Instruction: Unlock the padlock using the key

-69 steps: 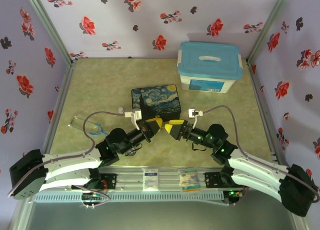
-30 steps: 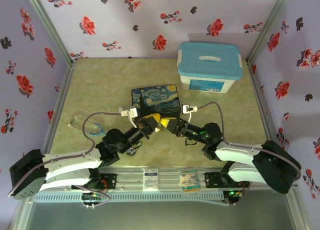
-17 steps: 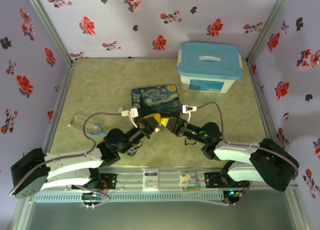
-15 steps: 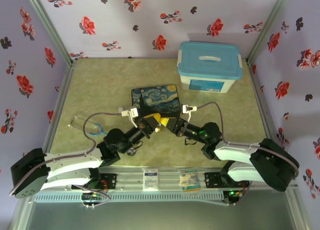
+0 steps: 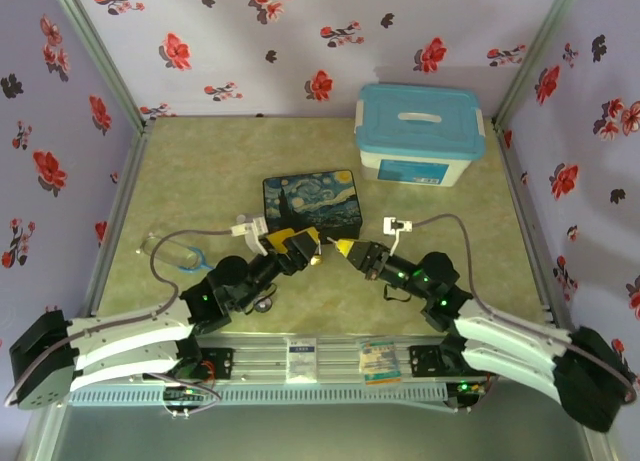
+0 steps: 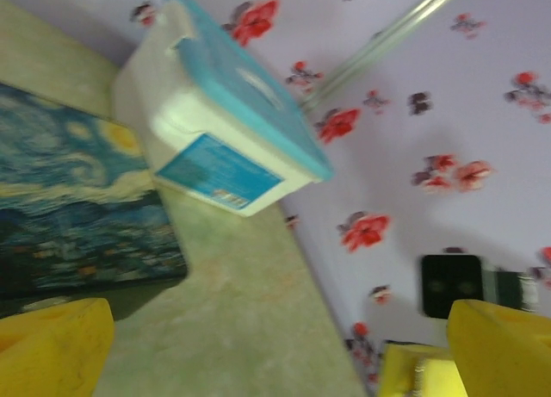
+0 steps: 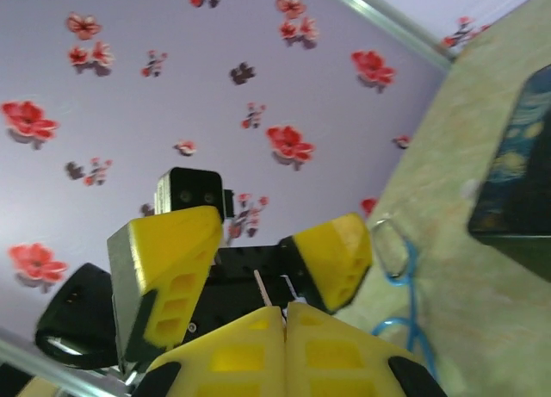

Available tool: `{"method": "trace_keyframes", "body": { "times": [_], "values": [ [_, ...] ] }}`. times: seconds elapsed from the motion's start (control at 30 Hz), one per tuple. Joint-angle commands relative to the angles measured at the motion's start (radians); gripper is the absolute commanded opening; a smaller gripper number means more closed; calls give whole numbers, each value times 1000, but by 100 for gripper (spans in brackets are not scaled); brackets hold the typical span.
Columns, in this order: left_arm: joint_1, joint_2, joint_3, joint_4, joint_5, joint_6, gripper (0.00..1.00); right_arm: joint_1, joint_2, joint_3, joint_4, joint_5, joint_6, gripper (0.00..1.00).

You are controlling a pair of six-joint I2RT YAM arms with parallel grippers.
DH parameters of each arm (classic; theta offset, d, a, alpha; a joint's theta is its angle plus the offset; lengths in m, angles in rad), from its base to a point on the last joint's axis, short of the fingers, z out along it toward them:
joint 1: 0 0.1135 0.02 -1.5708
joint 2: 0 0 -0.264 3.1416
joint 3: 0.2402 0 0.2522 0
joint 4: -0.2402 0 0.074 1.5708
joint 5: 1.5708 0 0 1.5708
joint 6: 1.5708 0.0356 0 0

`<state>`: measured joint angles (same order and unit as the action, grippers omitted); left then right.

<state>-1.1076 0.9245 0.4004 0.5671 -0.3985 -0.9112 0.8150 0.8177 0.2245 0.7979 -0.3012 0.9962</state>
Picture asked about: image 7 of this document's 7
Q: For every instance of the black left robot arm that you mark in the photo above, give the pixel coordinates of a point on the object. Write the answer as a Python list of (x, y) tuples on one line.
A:
[(82, 302)]

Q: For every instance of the aluminium frame rail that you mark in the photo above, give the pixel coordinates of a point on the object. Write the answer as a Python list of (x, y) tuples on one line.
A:
[(387, 22), (47, 362)]

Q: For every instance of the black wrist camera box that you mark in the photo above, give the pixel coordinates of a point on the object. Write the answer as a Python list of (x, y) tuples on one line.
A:
[(189, 186)]

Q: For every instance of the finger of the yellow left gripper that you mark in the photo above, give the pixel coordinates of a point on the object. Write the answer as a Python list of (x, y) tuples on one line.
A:
[(172, 250), (336, 255)]

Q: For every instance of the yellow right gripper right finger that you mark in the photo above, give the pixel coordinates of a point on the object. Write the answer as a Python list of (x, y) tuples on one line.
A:
[(336, 362)]

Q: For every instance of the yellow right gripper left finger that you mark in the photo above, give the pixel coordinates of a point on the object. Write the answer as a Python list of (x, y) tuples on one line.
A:
[(232, 362)]

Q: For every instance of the starry night print box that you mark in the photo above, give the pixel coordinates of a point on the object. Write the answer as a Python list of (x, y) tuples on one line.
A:
[(516, 164)]

